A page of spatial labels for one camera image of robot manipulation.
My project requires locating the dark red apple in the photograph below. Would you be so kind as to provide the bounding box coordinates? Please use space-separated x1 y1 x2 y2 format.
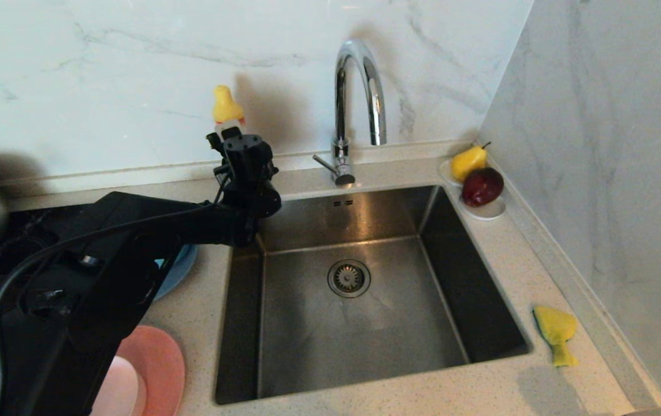
462 168 505 209

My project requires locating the small white fruit dish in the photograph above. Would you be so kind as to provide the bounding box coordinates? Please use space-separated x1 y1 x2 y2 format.
438 159 507 222

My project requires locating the yellow pear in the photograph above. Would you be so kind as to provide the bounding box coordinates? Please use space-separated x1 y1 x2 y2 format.
451 143 491 183

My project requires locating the round metal drain strainer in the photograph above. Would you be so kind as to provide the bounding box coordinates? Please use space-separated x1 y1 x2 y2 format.
328 259 372 299

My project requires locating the small pale pink plate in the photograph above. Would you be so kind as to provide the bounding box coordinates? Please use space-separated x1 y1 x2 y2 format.
91 355 147 416

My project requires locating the blue plate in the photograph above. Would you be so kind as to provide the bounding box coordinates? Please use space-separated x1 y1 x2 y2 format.
154 244 198 301

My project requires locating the large pink plate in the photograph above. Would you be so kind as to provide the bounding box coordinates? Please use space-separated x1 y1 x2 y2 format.
117 325 185 416

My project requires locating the yellow fish-shaped sponge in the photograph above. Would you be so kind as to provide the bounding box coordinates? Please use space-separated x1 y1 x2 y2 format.
533 305 579 368

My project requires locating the yellow-capped dish soap bottle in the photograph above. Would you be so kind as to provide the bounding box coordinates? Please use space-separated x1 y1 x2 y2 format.
213 85 246 139

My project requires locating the stainless steel sink basin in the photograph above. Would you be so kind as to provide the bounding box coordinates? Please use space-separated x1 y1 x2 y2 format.
215 185 533 405

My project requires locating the chrome gooseneck faucet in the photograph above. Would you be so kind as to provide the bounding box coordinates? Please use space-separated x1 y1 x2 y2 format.
314 39 388 188

